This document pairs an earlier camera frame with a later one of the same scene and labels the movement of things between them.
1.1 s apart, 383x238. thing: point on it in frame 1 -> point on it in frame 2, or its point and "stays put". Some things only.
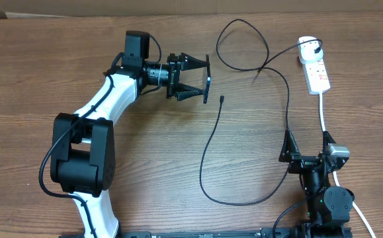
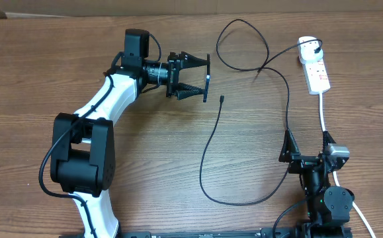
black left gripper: [187, 62] stays put
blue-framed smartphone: [208, 80] stays put
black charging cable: [268, 59] -> [272, 192]
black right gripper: [289, 154] stays put
